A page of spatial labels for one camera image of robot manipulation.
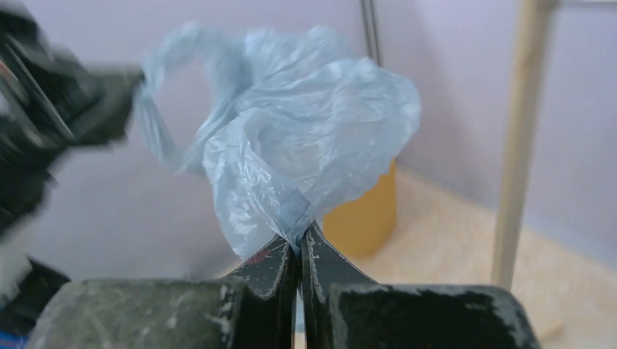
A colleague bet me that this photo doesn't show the wooden clothes rack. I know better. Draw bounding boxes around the wooden clothes rack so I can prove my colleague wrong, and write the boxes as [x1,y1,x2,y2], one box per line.
[490,1,616,289]

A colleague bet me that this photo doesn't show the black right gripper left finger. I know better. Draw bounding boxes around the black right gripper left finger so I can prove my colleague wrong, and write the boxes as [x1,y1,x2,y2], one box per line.
[27,237,297,349]

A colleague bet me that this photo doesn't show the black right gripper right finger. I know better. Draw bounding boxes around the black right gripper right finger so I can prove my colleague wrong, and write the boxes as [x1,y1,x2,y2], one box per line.
[300,224,540,349]

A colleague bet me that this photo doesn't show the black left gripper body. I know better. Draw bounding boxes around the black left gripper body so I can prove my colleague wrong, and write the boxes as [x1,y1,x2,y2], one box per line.
[1,4,143,233]

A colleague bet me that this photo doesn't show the yellow plastic trash bin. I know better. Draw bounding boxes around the yellow plastic trash bin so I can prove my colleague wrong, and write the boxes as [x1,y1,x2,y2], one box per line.
[322,162,397,258]

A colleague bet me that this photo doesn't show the light blue plastic trash bag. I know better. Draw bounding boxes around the light blue plastic trash bag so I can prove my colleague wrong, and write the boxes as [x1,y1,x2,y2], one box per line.
[133,23,422,259]

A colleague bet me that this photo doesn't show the blue t-shirt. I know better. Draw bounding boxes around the blue t-shirt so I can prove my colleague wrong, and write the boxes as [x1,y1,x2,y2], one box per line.
[0,331,29,349]

